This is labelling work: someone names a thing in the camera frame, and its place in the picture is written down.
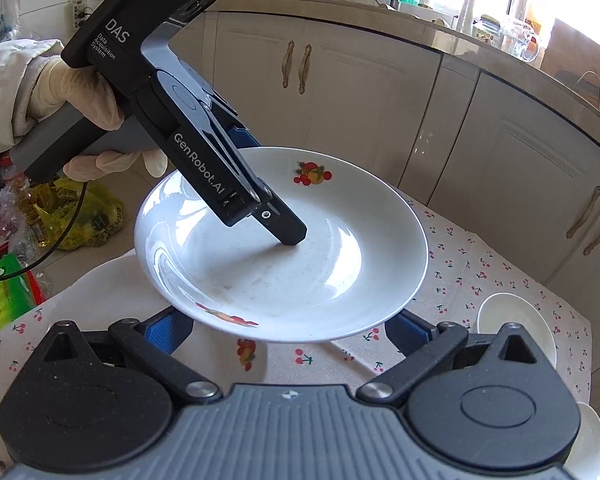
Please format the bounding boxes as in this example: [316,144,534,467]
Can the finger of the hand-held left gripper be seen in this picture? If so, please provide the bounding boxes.
[227,127,258,151]
[252,197,309,247]

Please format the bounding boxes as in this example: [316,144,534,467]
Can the glass pitcher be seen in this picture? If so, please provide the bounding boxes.
[500,0,541,63]

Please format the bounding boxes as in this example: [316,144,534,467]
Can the white fruit print plate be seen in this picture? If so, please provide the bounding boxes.
[47,252,276,386]
[133,146,429,345]

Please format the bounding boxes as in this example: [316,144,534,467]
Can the clear plastic bags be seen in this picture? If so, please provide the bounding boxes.
[0,180,36,261]

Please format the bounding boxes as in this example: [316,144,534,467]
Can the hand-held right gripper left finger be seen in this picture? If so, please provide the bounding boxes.
[40,305,224,403]

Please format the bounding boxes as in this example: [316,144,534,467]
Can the black cable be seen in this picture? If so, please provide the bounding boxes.
[0,177,88,283]

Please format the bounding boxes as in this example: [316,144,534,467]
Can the person's left hand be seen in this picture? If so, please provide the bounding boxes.
[22,57,169,181]

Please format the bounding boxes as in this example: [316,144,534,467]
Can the person's left forearm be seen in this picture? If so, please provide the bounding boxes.
[0,37,66,156]

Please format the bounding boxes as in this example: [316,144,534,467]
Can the green package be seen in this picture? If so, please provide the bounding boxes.
[0,252,46,321]

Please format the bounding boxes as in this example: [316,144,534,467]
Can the brown cutting board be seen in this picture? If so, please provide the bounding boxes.
[540,17,600,106]

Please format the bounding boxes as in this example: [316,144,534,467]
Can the white wall socket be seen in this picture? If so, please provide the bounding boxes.
[72,0,93,28]

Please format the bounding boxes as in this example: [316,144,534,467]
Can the printed glass jar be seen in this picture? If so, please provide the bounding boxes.
[472,14,503,43]

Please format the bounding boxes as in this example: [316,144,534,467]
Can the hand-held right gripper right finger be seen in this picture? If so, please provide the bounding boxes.
[356,309,548,406]

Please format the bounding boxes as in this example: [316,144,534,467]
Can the cherry print tablecloth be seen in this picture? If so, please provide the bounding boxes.
[0,192,593,411]

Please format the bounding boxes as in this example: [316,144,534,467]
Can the white kitchen cabinets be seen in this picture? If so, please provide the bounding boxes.
[170,0,600,311]

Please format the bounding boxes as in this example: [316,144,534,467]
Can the yellow plastic bag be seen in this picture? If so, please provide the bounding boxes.
[27,180,126,251]

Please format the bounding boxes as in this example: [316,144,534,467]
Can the white slim bottle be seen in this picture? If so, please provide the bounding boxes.
[457,0,478,31]

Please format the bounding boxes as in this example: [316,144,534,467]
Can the white pink flower bowl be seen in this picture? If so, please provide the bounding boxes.
[476,292,558,371]
[572,402,600,480]

